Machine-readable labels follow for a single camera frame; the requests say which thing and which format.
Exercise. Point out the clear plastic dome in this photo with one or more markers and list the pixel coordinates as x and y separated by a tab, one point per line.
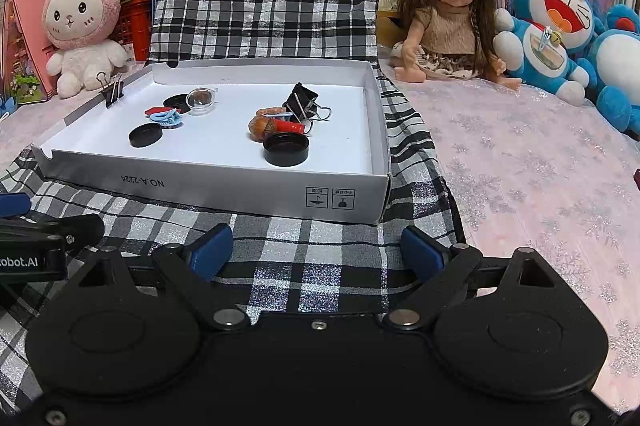
201	106

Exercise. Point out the black white plaid cloth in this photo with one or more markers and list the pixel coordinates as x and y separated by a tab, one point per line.
310	276

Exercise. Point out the brown-haired baby doll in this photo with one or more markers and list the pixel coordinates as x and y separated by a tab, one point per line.
450	26

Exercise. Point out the black round lid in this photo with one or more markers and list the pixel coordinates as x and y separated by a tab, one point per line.
286	149
145	136
175	100

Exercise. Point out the brown hazelnut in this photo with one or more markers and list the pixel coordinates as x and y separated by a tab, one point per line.
262	128
201	99

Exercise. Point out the plain blue hair clip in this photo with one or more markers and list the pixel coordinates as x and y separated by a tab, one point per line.
167	119

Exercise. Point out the large black binder clip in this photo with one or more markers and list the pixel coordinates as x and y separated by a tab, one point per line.
302	101

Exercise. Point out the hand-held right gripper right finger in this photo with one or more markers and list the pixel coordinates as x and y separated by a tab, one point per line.
422	251

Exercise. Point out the blue beaded hair clip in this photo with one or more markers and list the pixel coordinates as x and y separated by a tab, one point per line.
272	111

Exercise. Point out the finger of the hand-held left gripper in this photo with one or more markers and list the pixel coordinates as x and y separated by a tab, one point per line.
80	228
14	204

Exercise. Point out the short red plastic capsule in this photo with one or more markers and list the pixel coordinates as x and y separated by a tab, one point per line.
156	110

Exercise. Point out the red plastic crate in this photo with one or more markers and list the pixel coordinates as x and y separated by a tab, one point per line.
134	26

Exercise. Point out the pink toy house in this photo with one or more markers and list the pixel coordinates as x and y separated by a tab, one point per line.
25	36

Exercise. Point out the blue robot cat plush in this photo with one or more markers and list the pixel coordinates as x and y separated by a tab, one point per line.
620	61
545	51

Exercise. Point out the long red plastic capsule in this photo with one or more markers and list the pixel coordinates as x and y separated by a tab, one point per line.
291	127

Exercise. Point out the pink bunny plush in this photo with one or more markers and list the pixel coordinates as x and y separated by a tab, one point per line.
80	19

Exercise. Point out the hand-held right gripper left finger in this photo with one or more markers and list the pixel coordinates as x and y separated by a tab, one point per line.
212	251

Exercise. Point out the dark brown object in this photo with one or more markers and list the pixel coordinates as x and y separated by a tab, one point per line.
637	178

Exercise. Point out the white cardboard box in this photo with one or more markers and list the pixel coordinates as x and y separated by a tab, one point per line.
225	156

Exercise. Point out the blue alien plush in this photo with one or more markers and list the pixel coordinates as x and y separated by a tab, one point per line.
7	106

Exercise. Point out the small black binder clip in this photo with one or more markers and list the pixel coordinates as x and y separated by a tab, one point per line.
112	92

